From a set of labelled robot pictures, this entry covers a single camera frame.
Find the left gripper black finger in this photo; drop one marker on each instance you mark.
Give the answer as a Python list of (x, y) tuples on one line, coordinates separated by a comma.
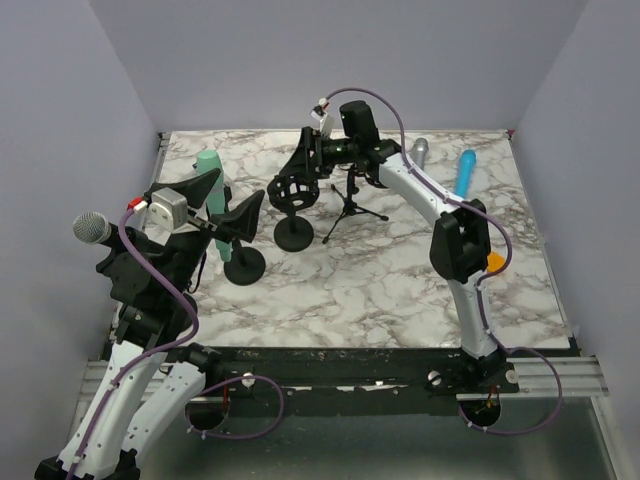
[(242, 222), (192, 193)]

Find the black round-base shock mount stand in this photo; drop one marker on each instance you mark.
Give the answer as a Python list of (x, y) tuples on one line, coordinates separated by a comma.
[(289, 194)]

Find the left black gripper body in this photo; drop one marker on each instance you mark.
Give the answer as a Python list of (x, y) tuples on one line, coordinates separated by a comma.
[(187, 249)]

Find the teal microphone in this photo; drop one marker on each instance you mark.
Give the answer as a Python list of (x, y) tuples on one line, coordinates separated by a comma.
[(206, 161)]

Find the orange tape measure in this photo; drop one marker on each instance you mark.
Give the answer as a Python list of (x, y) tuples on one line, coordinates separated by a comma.
[(495, 262)]

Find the black tripod shock mount stand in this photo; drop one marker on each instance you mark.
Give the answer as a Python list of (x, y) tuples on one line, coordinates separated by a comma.
[(350, 207)]

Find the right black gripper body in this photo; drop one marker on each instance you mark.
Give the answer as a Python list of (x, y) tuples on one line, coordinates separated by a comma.
[(335, 152)]

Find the black round-base clip stand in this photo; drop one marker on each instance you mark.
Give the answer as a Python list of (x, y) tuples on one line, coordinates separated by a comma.
[(246, 267)]

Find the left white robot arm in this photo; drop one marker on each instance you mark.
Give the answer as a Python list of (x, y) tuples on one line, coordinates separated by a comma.
[(155, 367)]

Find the grey microphone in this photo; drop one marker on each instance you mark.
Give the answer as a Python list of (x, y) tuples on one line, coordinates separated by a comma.
[(419, 152)]

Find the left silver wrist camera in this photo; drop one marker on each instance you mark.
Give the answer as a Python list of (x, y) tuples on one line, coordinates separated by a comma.
[(165, 207)]

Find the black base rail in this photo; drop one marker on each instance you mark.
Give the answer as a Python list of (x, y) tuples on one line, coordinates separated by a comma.
[(327, 382)]

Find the blue microphone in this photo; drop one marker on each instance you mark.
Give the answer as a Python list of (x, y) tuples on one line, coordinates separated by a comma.
[(466, 165)]

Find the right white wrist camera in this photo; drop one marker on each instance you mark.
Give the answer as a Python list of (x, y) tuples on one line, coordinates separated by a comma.
[(320, 113)]

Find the black microphone silver grille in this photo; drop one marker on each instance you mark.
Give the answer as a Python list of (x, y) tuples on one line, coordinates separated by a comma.
[(94, 228)]

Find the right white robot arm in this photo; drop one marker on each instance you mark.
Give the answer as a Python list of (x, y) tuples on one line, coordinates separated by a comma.
[(460, 245)]

